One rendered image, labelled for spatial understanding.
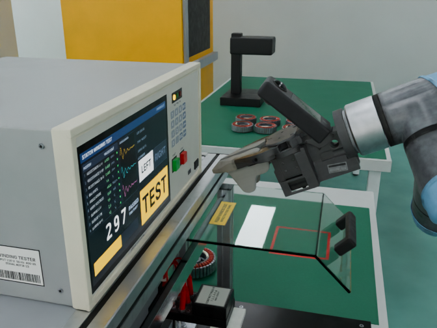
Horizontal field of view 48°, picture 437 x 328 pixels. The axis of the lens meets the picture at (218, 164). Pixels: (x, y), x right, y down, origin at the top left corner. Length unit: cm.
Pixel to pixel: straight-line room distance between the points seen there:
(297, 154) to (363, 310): 60
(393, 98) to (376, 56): 518
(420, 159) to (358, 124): 9
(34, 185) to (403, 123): 45
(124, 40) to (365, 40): 277
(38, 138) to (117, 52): 393
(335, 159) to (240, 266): 67
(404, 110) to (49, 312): 49
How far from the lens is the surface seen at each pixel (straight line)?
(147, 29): 428
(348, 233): 83
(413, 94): 67
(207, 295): 91
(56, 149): 49
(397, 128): 67
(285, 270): 130
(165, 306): 70
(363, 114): 67
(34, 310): 59
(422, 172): 64
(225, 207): 89
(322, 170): 71
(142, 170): 64
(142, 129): 63
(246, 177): 72
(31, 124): 52
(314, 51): 585
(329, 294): 123
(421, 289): 273
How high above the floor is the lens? 145
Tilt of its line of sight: 20 degrees down
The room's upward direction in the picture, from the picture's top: straight up
